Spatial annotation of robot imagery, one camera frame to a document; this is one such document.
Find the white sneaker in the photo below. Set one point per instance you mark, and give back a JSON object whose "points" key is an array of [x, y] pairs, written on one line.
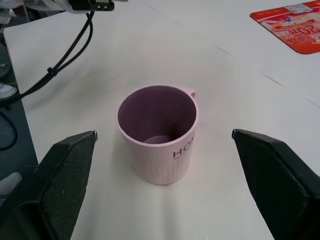
{"points": [[7, 91]]}

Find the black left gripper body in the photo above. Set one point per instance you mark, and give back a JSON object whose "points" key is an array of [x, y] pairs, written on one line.
{"points": [[100, 5]]}

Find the pink mug with black lettering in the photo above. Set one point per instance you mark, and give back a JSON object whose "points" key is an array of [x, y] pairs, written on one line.
{"points": [[160, 155]]}

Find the red printed mat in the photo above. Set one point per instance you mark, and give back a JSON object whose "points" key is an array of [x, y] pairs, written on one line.
{"points": [[295, 27]]}

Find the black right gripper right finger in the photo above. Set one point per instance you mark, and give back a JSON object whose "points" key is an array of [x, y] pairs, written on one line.
{"points": [[275, 190]]}

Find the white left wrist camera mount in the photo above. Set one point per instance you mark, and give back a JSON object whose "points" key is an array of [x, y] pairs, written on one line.
{"points": [[56, 4]]}

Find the grey rounded robot body part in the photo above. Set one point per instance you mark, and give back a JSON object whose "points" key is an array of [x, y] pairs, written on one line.
{"points": [[8, 186]]}

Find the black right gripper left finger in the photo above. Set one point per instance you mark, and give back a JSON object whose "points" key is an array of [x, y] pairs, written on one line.
{"points": [[62, 190]]}

